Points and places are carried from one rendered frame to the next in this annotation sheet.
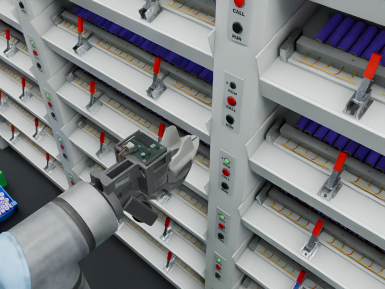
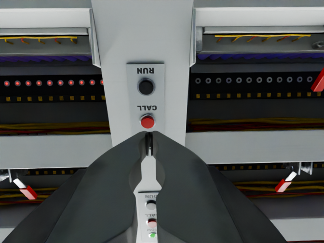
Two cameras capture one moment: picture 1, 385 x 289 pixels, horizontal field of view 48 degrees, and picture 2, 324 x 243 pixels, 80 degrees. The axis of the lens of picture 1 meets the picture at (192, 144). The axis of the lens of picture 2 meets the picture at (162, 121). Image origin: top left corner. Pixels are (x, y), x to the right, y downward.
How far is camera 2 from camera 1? 0.75 m
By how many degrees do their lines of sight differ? 80
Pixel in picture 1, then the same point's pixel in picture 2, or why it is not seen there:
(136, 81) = not seen: outside the picture
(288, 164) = (34, 21)
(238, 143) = (123, 38)
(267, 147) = (88, 24)
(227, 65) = not seen: hidden behind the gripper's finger
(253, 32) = not seen: hidden behind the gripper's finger
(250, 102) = (118, 131)
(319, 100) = (40, 165)
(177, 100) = (294, 20)
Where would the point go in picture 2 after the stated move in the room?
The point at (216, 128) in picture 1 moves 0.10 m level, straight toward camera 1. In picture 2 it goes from (177, 43) to (95, 56)
